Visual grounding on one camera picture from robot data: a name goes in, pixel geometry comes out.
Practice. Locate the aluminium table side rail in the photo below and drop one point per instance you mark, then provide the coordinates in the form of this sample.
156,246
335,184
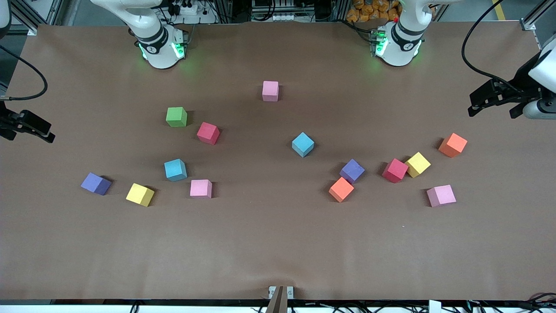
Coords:
537,38

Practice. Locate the white power strip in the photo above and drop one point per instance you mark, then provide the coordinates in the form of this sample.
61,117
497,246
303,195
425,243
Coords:
189,11

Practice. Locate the orange bag pile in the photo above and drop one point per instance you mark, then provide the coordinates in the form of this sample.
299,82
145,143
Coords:
373,11

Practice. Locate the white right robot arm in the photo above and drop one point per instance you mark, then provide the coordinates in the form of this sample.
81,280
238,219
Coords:
160,48

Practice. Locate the purple foam cube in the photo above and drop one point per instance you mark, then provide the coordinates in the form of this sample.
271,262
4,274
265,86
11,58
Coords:
95,183
352,170

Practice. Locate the green foam cube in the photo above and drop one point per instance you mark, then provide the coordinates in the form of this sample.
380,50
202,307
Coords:
176,117

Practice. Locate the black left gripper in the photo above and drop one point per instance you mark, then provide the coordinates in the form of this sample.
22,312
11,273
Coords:
522,81

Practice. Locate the brown table cover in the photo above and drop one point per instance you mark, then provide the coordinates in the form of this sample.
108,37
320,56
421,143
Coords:
278,243

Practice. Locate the pink foam cube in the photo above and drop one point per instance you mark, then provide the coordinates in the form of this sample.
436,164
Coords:
270,91
200,188
441,195

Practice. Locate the red foam cube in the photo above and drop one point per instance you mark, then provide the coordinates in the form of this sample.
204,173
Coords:
208,133
395,170

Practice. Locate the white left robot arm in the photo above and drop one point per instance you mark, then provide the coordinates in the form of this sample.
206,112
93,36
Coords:
399,43

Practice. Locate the orange foam cube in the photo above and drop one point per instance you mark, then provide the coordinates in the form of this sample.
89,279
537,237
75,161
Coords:
341,189
452,144

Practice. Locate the cyan foam cube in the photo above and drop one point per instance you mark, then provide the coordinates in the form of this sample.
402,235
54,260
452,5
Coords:
302,144
175,169

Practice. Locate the aluminium frame profile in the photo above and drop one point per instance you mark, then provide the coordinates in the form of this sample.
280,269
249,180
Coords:
21,13
538,13

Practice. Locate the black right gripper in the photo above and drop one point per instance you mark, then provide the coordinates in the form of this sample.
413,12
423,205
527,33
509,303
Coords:
9,121

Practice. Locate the brown post with metal bracket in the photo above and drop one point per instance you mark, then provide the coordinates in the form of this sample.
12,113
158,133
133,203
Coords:
280,295

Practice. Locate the yellow foam cube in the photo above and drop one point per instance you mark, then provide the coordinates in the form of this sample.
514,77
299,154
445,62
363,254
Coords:
140,194
418,164

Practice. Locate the white rack device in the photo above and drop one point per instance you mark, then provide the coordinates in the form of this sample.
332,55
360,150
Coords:
278,16

